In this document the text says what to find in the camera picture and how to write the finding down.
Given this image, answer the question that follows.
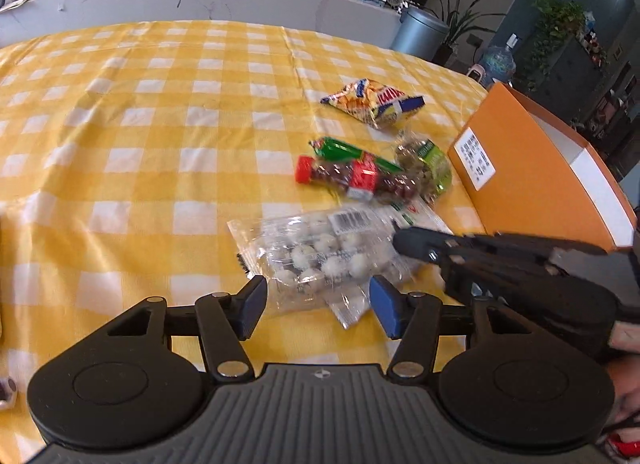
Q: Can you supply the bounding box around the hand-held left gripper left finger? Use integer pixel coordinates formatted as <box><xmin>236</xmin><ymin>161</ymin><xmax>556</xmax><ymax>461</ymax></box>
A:
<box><xmin>107</xmin><ymin>275</ymin><xmax>269</xmax><ymax>377</ymax></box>

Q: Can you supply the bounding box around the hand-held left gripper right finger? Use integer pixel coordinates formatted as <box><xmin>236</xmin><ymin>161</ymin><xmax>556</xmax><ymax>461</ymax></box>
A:
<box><xmin>369</xmin><ymin>275</ymin><xmax>531</xmax><ymax>377</ymax></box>

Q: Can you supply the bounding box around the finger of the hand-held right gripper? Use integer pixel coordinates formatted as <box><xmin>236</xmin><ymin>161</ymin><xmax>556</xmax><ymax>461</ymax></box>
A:
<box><xmin>430</xmin><ymin>247</ymin><xmax>551</xmax><ymax>295</ymax></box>
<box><xmin>393</xmin><ymin>226</ymin><xmax>608</xmax><ymax>259</ymax></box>

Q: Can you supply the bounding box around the orange cardboard box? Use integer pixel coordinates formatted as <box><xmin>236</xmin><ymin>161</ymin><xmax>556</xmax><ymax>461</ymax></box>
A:
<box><xmin>446</xmin><ymin>82</ymin><xmax>640</xmax><ymax>252</ymax></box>

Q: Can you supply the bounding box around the clear packet of white balls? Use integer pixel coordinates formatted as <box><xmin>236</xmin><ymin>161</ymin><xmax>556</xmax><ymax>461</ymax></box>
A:
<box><xmin>227</xmin><ymin>204</ymin><xmax>451</xmax><ymax>330</ymax></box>

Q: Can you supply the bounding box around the green raisin packet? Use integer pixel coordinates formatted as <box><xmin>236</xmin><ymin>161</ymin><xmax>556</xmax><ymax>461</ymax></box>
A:
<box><xmin>395</xmin><ymin>131</ymin><xmax>453</xmax><ymax>205</ymax></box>

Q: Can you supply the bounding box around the cola bottle shaped candy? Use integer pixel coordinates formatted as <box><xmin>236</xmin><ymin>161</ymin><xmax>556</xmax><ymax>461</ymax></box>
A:
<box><xmin>295</xmin><ymin>154</ymin><xmax>426</xmax><ymax>202</ymax></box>

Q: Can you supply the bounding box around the green red candy wrapper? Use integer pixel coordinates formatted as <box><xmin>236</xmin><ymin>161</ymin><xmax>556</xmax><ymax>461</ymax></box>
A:
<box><xmin>309</xmin><ymin>136</ymin><xmax>403</xmax><ymax>175</ymax></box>

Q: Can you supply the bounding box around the yellow blue snack packet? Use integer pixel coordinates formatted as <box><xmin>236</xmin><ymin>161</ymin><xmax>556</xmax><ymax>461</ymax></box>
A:
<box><xmin>320</xmin><ymin>78</ymin><xmax>426</xmax><ymax>131</ymax></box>

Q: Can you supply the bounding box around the person's right hand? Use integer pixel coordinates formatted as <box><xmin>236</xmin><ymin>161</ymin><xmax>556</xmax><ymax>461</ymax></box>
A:
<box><xmin>606</xmin><ymin>319</ymin><xmax>640</xmax><ymax>425</ymax></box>

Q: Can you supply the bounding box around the blue water jug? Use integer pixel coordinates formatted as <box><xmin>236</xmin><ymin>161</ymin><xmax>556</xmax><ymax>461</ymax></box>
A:
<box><xmin>480</xmin><ymin>34</ymin><xmax>518</xmax><ymax>85</ymax></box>

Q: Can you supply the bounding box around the grey cabinet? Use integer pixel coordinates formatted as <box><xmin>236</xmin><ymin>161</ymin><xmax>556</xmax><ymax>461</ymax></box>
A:
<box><xmin>530</xmin><ymin>29</ymin><xmax>621</xmax><ymax>100</ymax></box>

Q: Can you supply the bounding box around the yellow checkered tablecloth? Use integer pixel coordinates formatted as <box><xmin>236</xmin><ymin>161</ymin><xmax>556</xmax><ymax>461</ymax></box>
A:
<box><xmin>0</xmin><ymin>19</ymin><xmax>493</xmax><ymax>445</ymax></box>

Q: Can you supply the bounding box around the blue-grey trash can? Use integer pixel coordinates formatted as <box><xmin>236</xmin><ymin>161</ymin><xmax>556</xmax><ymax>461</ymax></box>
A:
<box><xmin>390</xmin><ymin>6</ymin><xmax>451</xmax><ymax>62</ymax></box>

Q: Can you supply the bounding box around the long-leaved potted plant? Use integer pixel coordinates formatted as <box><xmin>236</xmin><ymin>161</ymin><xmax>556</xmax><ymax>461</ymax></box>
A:
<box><xmin>430</xmin><ymin>0</ymin><xmax>506</xmax><ymax>65</ymax></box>

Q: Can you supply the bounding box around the bushy green plant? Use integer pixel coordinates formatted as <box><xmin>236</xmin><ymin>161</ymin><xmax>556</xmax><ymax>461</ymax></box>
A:
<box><xmin>525</xmin><ymin>0</ymin><xmax>586</xmax><ymax>75</ymax></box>

